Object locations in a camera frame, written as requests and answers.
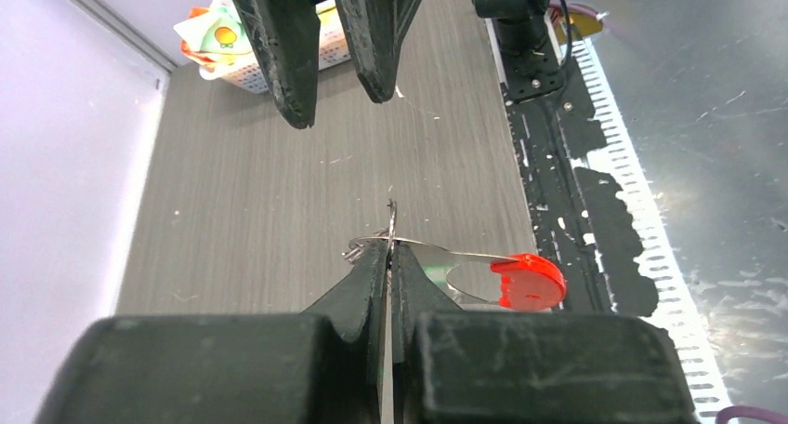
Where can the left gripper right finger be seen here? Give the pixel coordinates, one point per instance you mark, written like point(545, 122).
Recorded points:
point(458, 366)

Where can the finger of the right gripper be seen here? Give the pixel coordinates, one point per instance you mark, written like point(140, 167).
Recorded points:
point(375, 31)
point(288, 25)

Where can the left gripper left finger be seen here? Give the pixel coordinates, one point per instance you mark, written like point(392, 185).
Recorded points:
point(320, 365)

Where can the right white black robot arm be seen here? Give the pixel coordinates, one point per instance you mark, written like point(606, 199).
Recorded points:
point(521, 23)

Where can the white plastic basket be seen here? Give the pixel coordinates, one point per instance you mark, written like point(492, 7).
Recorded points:
point(329, 49)

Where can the colourful patterned cloth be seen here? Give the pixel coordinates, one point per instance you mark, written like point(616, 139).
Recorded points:
point(214, 38)

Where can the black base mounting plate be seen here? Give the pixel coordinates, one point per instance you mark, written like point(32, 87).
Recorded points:
point(579, 217)

